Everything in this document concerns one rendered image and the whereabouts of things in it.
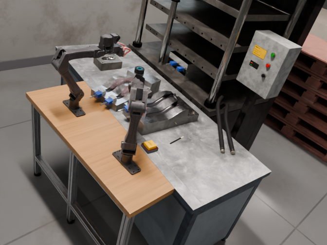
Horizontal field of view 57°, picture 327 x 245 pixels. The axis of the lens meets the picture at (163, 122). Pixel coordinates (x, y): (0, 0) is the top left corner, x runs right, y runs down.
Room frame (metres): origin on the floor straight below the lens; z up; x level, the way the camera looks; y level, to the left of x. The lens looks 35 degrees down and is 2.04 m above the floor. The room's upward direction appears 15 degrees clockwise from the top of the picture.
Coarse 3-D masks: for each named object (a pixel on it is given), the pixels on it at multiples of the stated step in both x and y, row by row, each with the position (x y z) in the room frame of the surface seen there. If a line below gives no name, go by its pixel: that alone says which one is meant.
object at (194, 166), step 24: (72, 48) 2.55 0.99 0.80; (96, 72) 2.23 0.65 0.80; (120, 72) 2.34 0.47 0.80; (120, 120) 1.67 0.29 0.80; (168, 144) 1.55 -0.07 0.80; (192, 144) 1.62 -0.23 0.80; (216, 144) 1.69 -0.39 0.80; (168, 168) 1.34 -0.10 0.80; (192, 168) 1.39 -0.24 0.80; (216, 168) 1.45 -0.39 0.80; (240, 168) 1.51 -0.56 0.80; (264, 168) 1.58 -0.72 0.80; (192, 192) 1.20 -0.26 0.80; (216, 192) 1.25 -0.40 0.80
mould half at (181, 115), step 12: (156, 96) 1.93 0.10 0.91; (156, 108) 1.81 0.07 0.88; (180, 108) 1.81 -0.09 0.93; (192, 108) 1.97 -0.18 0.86; (144, 120) 1.62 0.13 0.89; (156, 120) 1.66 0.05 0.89; (168, 120) 1.72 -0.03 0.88; (180, 120) 1.79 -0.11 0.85; (192, 120) 1.88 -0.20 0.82; (144, 132) 1.58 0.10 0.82
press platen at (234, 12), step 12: (204, 0) 2.59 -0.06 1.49; (216, 0) 2.50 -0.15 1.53; (228, 0) 2.59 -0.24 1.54; (240, 0) 2.72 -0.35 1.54; (264, 0) 3.01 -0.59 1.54; (228, 12) 2.39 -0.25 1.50; (252, 12) 2.41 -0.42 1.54; (264, 12) 2.53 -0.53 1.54; (276, 12) 2.65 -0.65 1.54; (288, 12) 2.77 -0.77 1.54
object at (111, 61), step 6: (114, 54) 2.51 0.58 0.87; (96, 60) 2.34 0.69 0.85; (102, 60) 2.33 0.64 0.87; (108, 60) 2.41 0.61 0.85; (114, 60) 2.40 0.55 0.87; (120, 60) 2.43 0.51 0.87; (96, 66) 2.33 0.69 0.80; (102, 66) 2.28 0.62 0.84; (108, 66) 2.32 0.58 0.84; (114, 66) 2.36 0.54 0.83; (120, 66) 2.41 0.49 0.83
